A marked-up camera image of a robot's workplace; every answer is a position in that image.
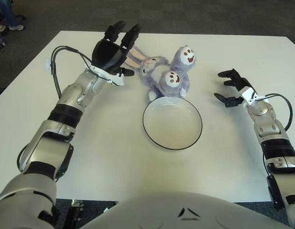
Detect person's blue jeans leg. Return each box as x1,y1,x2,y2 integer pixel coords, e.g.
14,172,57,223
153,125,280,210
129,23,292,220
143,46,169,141
0,0,20,27

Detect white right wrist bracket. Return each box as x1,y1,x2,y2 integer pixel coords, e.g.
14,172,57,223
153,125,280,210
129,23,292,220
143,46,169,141
242,87,264,106

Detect white plate with black rim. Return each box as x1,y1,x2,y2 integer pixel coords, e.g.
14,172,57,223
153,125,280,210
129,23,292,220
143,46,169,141
142,96,203,151

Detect grey robot torso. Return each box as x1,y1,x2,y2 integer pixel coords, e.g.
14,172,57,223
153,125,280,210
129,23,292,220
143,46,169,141
83,190,291,229

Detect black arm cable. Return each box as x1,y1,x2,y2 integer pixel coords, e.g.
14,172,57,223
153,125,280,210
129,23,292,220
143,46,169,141
257,93,294,132
51,45,95,96

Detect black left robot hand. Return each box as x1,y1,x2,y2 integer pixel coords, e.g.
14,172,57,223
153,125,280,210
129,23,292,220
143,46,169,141
91,21,142,78

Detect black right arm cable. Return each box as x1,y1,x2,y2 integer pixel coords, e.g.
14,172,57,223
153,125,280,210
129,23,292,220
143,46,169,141
257,93,294,132

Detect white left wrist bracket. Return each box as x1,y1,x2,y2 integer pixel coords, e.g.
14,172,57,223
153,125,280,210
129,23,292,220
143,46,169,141
86,66,126,86

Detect purple plush rabbit doll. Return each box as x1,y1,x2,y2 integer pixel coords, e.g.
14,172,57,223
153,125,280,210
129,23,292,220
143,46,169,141
125,45,198,101

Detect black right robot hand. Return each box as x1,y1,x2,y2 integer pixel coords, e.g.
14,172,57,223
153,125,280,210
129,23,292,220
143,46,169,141
213,68,253,108

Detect black office chair base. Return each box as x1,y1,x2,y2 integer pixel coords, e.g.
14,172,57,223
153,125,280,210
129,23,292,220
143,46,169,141
0,4,27,22

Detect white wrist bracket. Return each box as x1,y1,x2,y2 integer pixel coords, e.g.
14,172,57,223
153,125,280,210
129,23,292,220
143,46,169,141
86,66,126,86
242,87,264,106

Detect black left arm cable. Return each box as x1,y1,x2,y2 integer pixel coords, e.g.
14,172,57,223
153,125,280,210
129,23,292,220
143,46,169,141
51,45,95,96

